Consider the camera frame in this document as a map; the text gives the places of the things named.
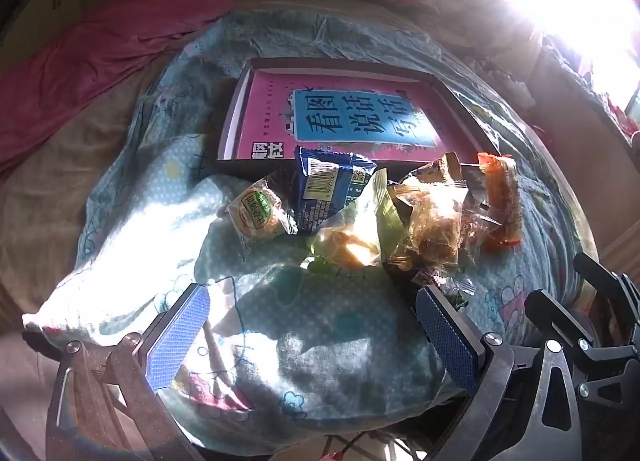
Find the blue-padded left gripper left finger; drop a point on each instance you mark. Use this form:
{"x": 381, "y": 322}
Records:
{"x": 170, "y": 336}

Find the pink and blue book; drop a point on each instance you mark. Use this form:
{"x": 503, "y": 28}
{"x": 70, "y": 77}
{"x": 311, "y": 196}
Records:
{"x": 381, "y": 119}

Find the orange long snack packet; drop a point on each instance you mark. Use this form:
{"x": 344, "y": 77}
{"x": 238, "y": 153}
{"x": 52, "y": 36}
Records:
{"x": 501, "y": 181}

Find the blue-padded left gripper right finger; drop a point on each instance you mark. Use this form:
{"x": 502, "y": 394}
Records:
{"x": 455, "y": 339}

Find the beige bed sheet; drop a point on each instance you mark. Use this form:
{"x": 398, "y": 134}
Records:
{"x": 43, "y": 209}

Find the blue snack packet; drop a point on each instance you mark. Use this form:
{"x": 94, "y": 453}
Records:
{"x": 327, "y": 181}

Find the pink blanket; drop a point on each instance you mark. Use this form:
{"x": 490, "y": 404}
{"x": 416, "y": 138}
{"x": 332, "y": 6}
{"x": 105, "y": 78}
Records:
{"x": 96, "y": 53}

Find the dark cardboard box tray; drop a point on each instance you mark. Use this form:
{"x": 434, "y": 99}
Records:
{"x": 480, "y": 138}

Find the round green-label pastry packet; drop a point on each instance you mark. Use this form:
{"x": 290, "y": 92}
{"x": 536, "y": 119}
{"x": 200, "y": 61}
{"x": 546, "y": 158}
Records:
{"x": 262, "y": 212}

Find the clear bag brown pastry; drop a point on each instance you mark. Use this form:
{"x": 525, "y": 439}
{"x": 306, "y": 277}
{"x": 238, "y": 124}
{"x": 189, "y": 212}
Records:
{"x": 446, "y": 215}

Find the yellow-green snack bag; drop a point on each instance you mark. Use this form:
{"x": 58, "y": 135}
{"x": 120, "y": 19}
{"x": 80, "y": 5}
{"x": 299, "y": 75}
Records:
{"x": 362, "y": 234}

